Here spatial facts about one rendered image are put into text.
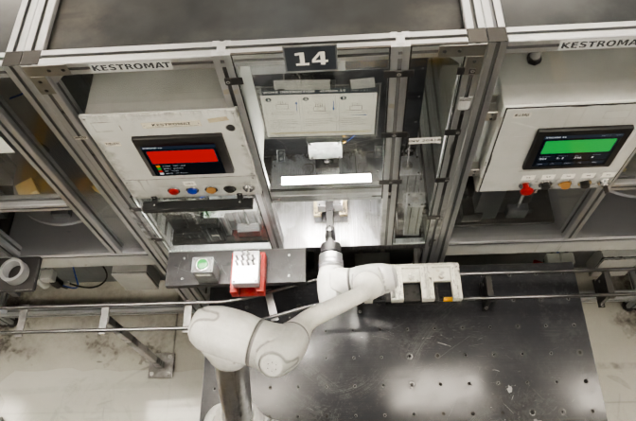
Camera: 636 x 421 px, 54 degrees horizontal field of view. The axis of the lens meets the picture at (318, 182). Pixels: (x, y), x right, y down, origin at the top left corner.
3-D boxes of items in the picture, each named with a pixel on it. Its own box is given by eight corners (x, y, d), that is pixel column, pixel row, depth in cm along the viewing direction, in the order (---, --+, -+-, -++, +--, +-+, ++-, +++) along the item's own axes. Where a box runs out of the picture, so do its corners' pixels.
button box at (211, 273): (198, 284, 235) (190, 272, 225) (200, 264, 239) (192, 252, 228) (219, 283, 234) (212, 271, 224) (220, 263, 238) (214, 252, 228)
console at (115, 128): (132, 206, 201) (76, 125, 161) (144, 132, 215) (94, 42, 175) (261, 201, 198) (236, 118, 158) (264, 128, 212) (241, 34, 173)
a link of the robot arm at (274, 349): (314, 324, 174) (270, 309, 177) (295, 351, 157) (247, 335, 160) (305, 364, 177) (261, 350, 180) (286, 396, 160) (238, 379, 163)
